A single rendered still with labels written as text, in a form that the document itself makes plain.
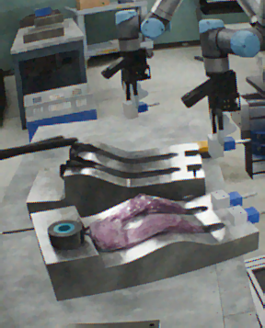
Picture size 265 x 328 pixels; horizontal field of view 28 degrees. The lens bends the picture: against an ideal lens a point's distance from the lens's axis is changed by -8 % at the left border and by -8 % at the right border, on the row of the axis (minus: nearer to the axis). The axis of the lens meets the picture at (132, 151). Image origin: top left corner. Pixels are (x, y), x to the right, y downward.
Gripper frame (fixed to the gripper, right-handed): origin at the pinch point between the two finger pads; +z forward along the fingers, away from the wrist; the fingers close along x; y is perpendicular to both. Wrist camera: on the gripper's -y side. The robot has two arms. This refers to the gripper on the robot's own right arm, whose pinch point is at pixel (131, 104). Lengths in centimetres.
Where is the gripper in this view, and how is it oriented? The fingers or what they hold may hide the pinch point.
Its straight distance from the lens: 200.3
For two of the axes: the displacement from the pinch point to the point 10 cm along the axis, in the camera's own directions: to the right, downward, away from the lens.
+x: -4.1, -2.8, 8.7
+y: 9.0, -2.5, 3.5
